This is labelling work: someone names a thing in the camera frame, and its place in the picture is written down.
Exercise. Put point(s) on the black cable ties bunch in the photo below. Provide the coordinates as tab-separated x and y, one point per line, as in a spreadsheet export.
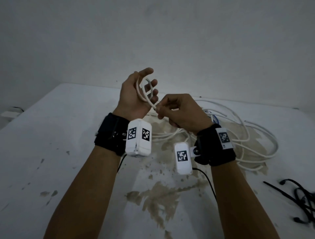
278	190

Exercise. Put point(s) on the person's right hand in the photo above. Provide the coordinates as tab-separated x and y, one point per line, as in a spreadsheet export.
187	113

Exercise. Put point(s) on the white power adapter box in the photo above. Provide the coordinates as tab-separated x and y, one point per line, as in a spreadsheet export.
9	115

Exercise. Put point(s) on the person's right forearm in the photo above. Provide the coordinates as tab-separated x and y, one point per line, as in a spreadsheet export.
241	202

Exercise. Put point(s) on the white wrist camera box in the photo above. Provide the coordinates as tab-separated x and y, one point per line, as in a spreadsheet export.
137	147
183	167

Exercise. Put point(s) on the white checkered marker tag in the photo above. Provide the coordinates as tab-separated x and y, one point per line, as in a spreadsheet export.
224	138

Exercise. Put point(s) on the person's left forearm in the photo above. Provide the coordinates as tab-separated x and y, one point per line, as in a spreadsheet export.
86	192

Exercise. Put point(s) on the person's left hand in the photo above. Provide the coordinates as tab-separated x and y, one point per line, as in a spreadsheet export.
130	98

